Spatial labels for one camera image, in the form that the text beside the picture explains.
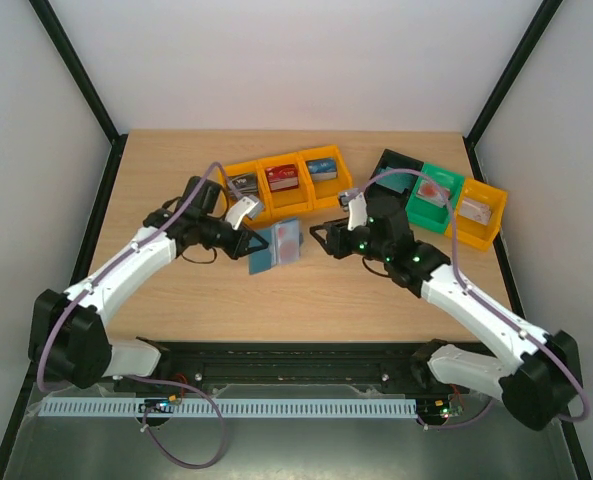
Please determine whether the blue card stack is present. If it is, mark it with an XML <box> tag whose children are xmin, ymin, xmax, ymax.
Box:
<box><xmin>305</xmin><ymin>157</ymin><xmax>338</xmax><ymax>182</ymax></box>

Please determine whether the teal card stack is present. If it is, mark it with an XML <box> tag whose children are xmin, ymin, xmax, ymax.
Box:
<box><xmin>376</xmin><ymin>169</ymin><xmax>415</xmax><ymax>194</ymax></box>

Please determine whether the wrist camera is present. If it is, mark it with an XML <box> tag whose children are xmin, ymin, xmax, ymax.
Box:
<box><xmin>225</xmin><ymin>195</ymin><xmax>264</xmax><ymax>230</ymax></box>
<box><xmin>338</xmin><ymin>188</ymin><xmax>368</xmax><ymax>231</ymax></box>

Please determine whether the red circle card stack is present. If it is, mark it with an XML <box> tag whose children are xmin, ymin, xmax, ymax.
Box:
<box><xmin>414</xmin><ymin>179</ymin><xmax>450</xmax><ymax>208</ymax></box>

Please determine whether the black plastic bin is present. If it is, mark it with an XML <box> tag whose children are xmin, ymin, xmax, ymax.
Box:
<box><xmin>364</xmin><ymin>148</ymin><xmax>425</xmax><ymax>201</ymax></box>

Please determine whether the blue card holder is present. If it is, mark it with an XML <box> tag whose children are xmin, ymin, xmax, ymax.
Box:
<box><xmin>248</xmin><ymin>217</ymin><xmax>303</xmax><ymax>275</ymax></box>

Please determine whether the yellow bin left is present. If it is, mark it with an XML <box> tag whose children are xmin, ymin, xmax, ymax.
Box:
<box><xmin>223</xmin><ymin>161</ymin><xmax>271</xmax><ymax>226</ymax></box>

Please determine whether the black corner frame post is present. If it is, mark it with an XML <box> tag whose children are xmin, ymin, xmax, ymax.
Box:
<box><xmin>465</xmin><ymin>0</ymin><xmax>565</xmax><ymax>146</ymax></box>

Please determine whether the yellow bin right group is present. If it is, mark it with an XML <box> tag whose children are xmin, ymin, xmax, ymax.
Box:
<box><xmin>449</xmin><ymin>178</ymin><xmax>508</xmax><ymax>251</ymax></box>

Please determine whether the black left frame post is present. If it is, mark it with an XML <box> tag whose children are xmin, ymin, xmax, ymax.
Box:
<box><xmin>28</xmin><ymin>0</ymin><xmax>127</xmax><ymax>146</ymax></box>

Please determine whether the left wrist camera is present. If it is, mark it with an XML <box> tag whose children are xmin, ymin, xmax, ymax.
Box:
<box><xmin>225</xmin><ymin>195</ymin><xmax>264</xmax><ymax>230</ymax></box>

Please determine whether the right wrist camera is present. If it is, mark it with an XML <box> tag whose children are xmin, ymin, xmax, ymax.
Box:
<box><xmin>338</xmin><ymin>188</ymin><xmax>368</xmax><ymax>231</ymax></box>

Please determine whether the black card stack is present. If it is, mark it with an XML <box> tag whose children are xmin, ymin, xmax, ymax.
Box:
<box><xmin>225</xmin><ymin>172</ymin><xmax>261</xmax><ymax>201</ymax></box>

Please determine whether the green plastic bin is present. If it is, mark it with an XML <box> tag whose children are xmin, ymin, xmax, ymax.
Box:
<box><xmin>406</xmin><ymin>163</ymin><xmax>465</xmax><ymax>234</ymax></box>

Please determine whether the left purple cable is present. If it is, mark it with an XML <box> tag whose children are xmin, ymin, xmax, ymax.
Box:
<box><xmin>35</xmin><ymin>160</ymin><xmax>242</xmax><ymax>469</ymax></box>

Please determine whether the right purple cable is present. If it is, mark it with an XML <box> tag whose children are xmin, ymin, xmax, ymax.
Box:
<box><xmin>345</xmin><ymin>167</ymin><xmax>593</xmax><ymax>432</ymax></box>

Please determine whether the purple cable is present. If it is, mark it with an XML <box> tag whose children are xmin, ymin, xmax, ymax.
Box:
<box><xmin>345</xmin><ymin>167</ymin><xmax>593</xmax><ymax>432</ymax></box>
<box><xmin>35</xmin><ymin>160</ymin><xmax>242</xmax><ymax>469</ymax></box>

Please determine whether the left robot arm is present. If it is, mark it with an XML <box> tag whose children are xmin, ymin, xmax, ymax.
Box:
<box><xmin>28</xmin><ymin>176</ymin><xmax>269</xmax><ymax>391</ymax></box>

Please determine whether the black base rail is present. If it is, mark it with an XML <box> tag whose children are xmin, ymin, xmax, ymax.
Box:
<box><xmin>25</xmin><ymin>340</ymin><xmax>562</xmax><ymax>396</ymax></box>

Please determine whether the white slotted cable duct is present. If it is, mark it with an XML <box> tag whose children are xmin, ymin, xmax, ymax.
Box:
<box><xmin>37</xmin><ymin>397</ymin><xmax>417</xmax><ymax>419</ymax></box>

